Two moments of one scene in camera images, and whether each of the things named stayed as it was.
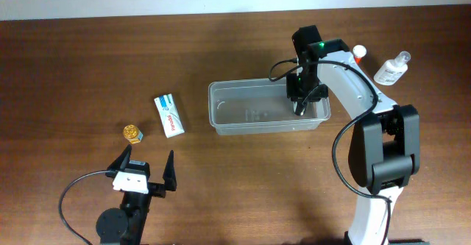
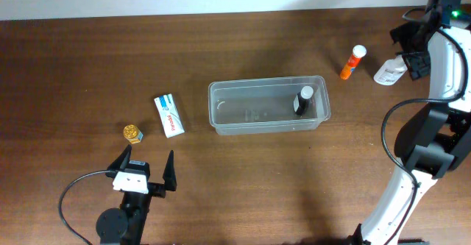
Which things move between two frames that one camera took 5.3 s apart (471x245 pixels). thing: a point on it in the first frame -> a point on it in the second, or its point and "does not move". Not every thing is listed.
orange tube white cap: [359, 51] does not move
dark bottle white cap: [299, 107] does not move
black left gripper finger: [169, 174] does not move
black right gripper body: [304, 86] -> [422, 48]
